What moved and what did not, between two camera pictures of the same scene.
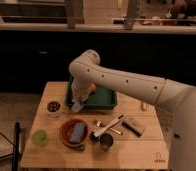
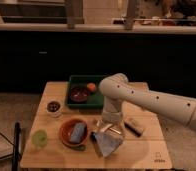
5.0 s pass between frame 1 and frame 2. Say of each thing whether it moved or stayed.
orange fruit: stayed
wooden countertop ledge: stayed
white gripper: moved
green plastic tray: stayed
